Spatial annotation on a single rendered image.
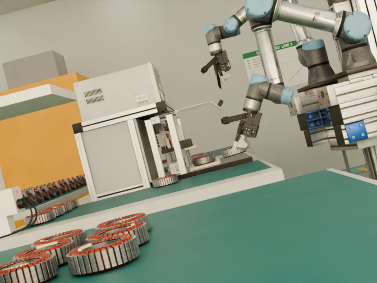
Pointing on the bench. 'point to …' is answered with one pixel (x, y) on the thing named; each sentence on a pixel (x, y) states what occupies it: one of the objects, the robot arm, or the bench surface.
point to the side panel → (112, 160)
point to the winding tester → (118, 91)
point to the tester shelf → (143, 114)
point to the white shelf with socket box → (13, 201)
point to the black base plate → (216, 165)
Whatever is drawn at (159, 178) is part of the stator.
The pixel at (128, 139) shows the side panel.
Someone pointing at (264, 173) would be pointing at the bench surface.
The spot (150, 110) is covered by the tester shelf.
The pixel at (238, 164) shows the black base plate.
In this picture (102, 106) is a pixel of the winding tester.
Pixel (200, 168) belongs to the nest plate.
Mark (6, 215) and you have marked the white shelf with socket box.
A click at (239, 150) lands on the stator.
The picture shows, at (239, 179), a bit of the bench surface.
